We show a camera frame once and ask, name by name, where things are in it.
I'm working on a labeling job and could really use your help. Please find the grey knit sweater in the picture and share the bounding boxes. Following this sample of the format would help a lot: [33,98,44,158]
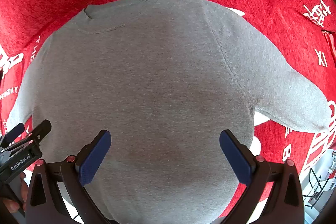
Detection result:
[6,0,332,223]

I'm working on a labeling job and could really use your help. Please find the person's left hand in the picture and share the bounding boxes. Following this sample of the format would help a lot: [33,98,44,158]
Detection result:
[1,172,29,213]

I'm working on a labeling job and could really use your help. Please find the black wire rack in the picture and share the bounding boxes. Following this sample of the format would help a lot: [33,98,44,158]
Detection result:
[301,150,336,208]

